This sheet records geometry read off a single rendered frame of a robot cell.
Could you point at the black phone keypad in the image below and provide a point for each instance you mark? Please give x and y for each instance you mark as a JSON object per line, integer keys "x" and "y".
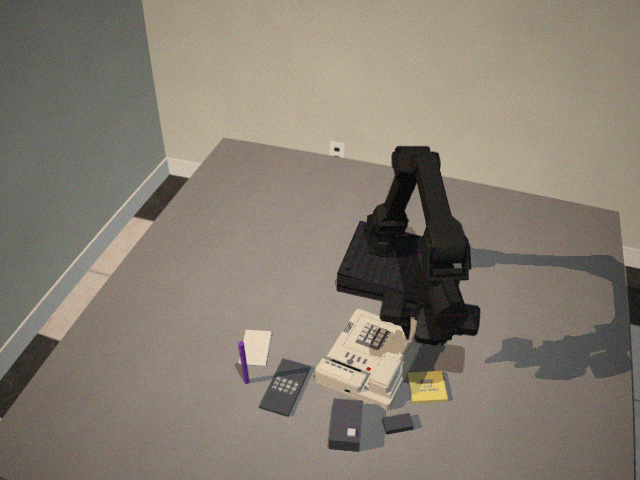
{"x": 372, "y": 336}

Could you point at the yellow sticky note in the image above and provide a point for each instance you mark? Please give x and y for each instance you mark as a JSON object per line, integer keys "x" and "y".
{"x": 427, "y": 387}

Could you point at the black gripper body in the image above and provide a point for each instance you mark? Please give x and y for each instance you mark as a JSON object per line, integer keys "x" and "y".
{"x": 393, "y": 310}

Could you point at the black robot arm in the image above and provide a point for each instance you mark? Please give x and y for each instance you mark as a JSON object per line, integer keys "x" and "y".
{"x": 444, "y": 241}

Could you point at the cream paper sheet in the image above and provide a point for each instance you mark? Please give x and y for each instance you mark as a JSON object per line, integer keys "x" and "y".
{"x": 256, "y": 345}

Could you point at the purple cylinder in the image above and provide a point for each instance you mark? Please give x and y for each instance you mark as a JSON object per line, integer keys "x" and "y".
{"x": 243, "y": 362}

